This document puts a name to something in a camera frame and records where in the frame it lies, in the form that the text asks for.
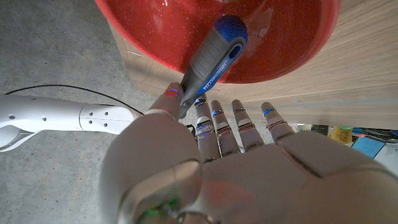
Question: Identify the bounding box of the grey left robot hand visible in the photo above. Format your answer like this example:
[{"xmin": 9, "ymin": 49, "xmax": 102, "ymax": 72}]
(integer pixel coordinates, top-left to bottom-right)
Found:
[{"xmin": 98, "ymin": 81, "xmax": 398, "ymax": 224}]

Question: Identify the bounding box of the red bowl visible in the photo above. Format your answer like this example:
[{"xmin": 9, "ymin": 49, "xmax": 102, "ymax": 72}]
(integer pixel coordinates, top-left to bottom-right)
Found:
[{"xmin": 94, "ymin": 0, "xmax": 342, "ymax": 85}]

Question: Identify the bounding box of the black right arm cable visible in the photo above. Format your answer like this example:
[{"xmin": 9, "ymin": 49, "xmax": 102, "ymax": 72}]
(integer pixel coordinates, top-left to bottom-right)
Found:
[{"xmin": 4, "ymin": 83, "xmax": 146, "ymax": 116}]

